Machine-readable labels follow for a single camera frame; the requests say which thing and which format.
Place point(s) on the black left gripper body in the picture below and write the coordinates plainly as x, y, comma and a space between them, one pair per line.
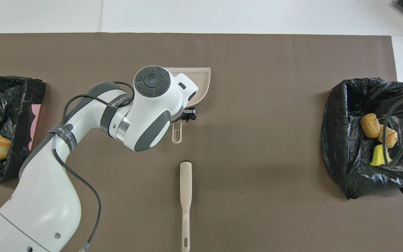
190, 114

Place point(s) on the beige plastic dustpan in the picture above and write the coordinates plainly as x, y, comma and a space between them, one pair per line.
203, 82

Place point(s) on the brown bread roll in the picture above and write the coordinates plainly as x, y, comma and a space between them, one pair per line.
370, 125

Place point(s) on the yellow sponge piece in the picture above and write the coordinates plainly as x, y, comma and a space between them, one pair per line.
378, 157

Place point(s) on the beige hand brush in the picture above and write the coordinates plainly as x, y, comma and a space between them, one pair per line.
185, 182

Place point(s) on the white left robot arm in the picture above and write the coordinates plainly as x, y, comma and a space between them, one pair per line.
47, 196

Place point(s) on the black trash bag bin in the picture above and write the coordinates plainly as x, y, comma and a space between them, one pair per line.
9, 101
348, 157

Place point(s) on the pink plastic bin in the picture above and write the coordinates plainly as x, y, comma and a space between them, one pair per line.
35, 119

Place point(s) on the brown table mat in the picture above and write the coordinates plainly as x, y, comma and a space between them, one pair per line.
257, 63

